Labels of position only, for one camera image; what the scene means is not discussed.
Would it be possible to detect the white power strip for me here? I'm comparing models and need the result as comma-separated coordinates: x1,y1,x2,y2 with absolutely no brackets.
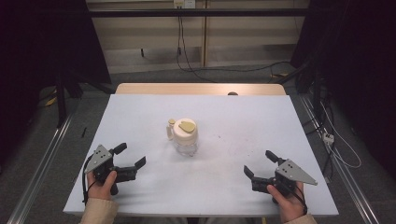
322,132,335,146

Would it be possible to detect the black hanging wall cable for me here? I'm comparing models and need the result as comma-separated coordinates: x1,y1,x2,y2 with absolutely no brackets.
176,15,219,83

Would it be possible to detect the yellow floor marker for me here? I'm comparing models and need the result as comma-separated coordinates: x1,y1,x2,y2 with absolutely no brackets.
44,89,59,107

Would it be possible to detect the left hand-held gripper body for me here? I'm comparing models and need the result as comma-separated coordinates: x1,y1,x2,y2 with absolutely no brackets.
83,144,138,196

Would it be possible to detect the black curtain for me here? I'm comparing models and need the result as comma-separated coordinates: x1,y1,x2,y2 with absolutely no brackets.
290,0,396,179
0,0,112,171

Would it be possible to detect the black horizontal bar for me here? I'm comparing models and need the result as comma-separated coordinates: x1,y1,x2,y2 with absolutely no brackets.
88,8,310,18

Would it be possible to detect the white floor cable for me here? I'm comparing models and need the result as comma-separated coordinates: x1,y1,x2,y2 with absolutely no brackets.
319,101,362,170

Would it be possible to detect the light wooden table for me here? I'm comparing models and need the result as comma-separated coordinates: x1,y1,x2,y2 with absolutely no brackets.
115,82,287,96

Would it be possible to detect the white wall socket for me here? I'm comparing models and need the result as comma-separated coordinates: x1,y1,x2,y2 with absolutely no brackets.
173,0,196,9

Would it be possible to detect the black metal stand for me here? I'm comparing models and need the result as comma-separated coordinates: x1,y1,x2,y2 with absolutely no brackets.
312,70,323,119
54,62,68,129

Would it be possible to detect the person's left hand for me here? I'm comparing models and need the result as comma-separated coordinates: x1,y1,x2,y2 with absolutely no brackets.
87,170,118,201

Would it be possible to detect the person's right hand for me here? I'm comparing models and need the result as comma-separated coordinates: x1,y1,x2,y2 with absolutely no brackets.
266,181,307,224

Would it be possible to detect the black cable bundle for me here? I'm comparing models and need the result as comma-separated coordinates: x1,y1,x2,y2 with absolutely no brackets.
303,92,336,175

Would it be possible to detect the aluminium floor rail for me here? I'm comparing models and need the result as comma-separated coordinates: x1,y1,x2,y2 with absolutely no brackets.
299,94,381,224
7,113,74,224

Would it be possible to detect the left hand-held gripper black cable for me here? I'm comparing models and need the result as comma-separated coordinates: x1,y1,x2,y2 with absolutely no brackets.
81,155,95,206

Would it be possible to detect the right hand-held gripper black cable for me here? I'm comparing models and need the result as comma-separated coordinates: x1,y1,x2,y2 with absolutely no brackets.
288,186,309,217

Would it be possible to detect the black floor cable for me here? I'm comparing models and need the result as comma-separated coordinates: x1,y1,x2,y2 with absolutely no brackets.
190,61,292,75

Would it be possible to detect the hand-held gripper black cable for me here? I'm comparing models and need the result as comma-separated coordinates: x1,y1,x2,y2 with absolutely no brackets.
81,155,95,206
288,186,309,217

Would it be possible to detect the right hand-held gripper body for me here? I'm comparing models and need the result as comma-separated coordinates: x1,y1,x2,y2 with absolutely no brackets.
250,158,318,204

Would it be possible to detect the clear cup with cream lid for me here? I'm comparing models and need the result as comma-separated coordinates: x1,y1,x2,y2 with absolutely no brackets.
165,118,199,157

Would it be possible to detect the white table mat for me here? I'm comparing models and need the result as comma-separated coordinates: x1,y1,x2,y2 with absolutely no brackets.
63,93,340,217

